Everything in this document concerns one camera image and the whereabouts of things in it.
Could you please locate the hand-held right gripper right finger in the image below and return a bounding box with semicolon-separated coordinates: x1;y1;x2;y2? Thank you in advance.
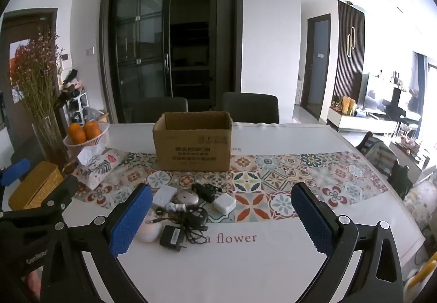
291;182;405;303

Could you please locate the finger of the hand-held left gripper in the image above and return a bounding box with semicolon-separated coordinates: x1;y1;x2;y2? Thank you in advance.
0;158;31;187
0;175;80;222

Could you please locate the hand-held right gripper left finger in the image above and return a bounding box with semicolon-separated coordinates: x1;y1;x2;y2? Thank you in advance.
41;183;153;303

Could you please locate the silver mouse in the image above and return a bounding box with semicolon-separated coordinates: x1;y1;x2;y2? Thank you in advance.
177;189;201;205

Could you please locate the black charger with cable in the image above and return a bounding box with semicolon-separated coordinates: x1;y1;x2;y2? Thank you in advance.
191;182;223;203

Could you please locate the brown cardboard box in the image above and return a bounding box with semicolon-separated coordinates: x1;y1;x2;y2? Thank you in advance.
152;111;233;172

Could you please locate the white round gadget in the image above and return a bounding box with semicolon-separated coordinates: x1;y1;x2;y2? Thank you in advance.
136;215;163;242

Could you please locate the yellow woven box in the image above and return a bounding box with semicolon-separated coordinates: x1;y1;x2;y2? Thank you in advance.
8;161;64;211

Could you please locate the white rectangular power adapter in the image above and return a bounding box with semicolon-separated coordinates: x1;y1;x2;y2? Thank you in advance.
152;185;178;208

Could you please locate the black power adapter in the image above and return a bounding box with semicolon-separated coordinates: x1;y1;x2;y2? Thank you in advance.
159;225;187;251

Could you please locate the glass vase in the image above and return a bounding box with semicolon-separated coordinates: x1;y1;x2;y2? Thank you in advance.
32;114;70;172

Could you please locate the brown wooden door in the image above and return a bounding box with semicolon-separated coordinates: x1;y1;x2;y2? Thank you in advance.
0;8;59;162

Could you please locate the floral tissue box cover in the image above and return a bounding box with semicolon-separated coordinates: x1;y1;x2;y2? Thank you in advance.
76;147;129;188

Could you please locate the white fruit basket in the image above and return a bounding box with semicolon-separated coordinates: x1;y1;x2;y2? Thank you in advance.
63;122;110;157

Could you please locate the tile pattern tablecloth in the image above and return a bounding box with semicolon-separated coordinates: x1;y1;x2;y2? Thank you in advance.
62;122;426;303

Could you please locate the white cube charger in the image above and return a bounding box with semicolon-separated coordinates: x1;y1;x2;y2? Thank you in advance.
213;195;236;215

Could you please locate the dark chair with cushion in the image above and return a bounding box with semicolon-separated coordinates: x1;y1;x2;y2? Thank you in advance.
354;131;421;202

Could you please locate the cluttered white shelf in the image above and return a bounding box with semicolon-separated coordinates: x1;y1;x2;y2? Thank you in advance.
56;67;90;121

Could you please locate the dried flower bouquet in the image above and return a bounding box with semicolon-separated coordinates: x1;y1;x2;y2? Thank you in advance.
10;29;65;126

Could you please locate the white television cabinet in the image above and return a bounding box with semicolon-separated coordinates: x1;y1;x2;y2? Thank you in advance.
327;106;421;133

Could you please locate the dark dining chair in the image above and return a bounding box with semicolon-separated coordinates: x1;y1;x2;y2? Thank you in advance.
131;97;188;123
221;92;279;124

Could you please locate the red door poster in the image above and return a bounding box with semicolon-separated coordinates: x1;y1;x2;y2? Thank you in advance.
10;39;37;101

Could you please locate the television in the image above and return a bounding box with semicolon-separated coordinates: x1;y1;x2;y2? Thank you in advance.
361;73;412;116

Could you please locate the dark hallway door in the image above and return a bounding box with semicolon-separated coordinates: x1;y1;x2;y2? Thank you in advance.
300;14;331;120

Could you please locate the blue curtain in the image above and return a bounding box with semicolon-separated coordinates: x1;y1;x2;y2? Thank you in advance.
414;51;428;113

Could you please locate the dark sliding glass door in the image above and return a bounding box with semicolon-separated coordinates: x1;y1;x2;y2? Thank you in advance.
101;0;244;123

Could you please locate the black cable bundle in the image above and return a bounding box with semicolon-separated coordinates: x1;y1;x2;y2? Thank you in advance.
153;205;209;245

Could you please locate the dark slatted wall panel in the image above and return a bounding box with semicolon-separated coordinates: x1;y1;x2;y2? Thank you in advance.
332;0;366;110

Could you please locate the gold wall ornament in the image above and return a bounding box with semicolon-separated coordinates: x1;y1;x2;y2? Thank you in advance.
346;26;356;58

